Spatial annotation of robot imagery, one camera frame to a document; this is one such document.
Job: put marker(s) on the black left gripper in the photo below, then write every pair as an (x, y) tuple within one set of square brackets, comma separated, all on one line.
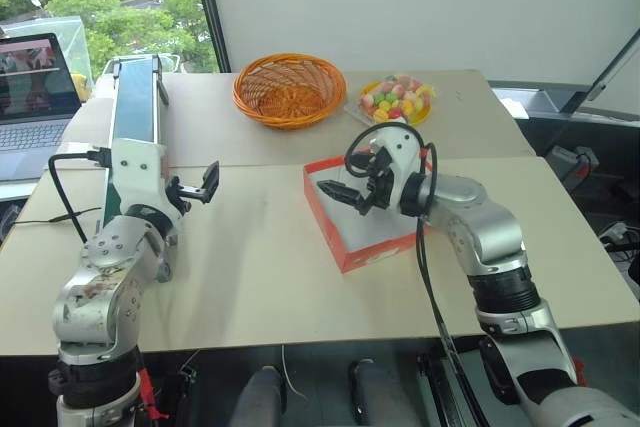
[(177, 194)]

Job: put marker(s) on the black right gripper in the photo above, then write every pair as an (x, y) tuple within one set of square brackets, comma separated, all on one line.
[(381, 182)]

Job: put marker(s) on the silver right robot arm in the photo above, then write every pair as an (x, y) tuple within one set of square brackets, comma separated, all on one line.
[(480, 227)]

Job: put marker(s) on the red shallow cardboard box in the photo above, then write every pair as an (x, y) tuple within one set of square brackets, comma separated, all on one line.
[(350, 232)]

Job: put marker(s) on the narrow conveyor belt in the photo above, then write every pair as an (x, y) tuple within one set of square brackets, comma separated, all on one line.
[(135, 102)]

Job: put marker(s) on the grey plastic connector with red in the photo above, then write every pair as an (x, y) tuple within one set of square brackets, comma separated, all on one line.
[(575, 157)]

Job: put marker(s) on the orange wicker basket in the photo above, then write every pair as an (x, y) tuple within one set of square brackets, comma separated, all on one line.
[(287, 92)]

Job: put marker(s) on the yellow object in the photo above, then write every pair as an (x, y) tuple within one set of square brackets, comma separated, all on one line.
[(80, 86)]

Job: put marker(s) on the grey open laptop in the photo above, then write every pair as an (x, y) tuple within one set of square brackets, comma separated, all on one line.
[(30, 97)]

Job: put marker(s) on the grey tray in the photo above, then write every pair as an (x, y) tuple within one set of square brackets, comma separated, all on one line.
[(525, 99)]

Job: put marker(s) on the dark rounded shape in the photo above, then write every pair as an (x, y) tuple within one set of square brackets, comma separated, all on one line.
[(260, 397)]

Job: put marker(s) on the white power strip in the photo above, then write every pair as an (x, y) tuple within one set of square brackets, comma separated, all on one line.
[(620, 233)]

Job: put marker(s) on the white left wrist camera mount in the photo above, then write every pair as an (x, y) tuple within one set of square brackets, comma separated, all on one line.
[(135, 182)]

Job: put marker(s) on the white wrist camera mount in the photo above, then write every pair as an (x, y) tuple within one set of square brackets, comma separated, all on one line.
[(400, 147), (135, 182)]

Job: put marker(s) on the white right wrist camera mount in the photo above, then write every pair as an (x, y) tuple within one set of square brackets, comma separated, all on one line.
[(400, 147)]

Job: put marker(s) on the black window frame post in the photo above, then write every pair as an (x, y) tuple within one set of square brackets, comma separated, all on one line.
[(210, 7)]

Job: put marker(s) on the black metal frame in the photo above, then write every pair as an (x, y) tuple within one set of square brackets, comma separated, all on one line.
[(445, 387)]

